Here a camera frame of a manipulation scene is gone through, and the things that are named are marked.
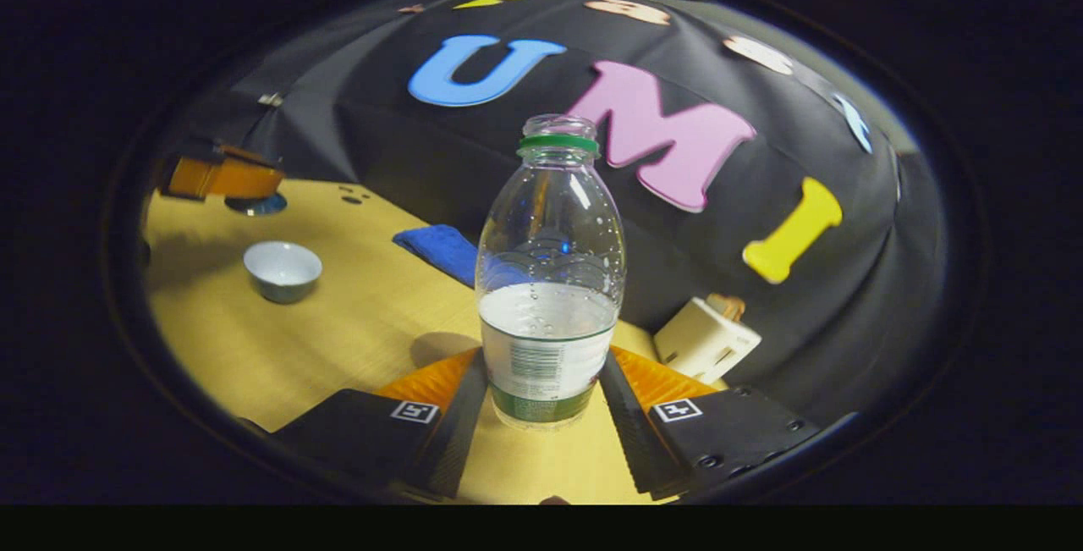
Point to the white teacup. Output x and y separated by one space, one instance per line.
282 267

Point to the blue teacup lid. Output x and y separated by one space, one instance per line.
256 206

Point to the clear plastic water bottle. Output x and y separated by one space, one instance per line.
550 348

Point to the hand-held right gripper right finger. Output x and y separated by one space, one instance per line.
630 428

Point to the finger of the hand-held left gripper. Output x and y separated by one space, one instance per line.
228 153
220 180

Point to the white toy toaster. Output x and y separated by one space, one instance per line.
702 344

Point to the black backdrop cloth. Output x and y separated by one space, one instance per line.
406 145

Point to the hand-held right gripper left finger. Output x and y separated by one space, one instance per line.
461 432

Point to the blue cloth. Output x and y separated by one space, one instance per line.
436 250

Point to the copper cloth clip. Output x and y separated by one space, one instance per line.
411 8

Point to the silver cloth clip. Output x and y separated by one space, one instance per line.
271 99

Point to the toy bread slice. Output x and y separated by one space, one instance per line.
728 307

